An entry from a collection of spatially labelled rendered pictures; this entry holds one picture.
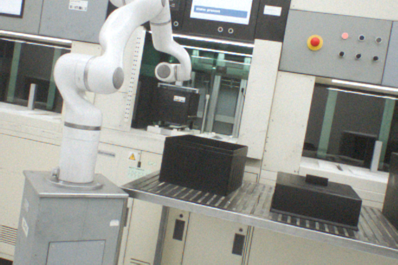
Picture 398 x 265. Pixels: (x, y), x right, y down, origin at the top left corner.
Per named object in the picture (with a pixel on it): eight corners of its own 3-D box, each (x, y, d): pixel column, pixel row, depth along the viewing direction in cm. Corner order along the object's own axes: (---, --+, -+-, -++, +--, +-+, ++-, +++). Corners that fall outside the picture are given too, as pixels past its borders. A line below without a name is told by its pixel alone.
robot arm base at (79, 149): (51, 188, 128) (60, 129, 127) (39, 173, 144) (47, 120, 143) (111, 190, 138) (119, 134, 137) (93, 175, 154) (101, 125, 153)
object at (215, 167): (182, 171, 190) (188, 133, 189) (242, 186, 181) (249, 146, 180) (156, 180, 163) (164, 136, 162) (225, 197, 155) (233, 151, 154)
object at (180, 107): (144, 125, 229) (154, 67, 227) (157, 123, 249) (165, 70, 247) (188, 133, 224) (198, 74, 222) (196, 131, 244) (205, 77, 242)
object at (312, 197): (269, 211, 145) (275, 174, 144) (272, 194, 173) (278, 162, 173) (359, 230, 139) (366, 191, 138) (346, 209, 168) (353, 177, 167)
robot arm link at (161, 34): (188, 13, 182) (193, 74, 200) (151, 15, 184) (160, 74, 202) (185, 23, 175) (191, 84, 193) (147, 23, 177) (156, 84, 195)
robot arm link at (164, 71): (179, 64, 201) (160, 64, 202) (175, 61, 188) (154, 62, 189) (179, 82, 201) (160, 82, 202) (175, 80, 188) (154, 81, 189)
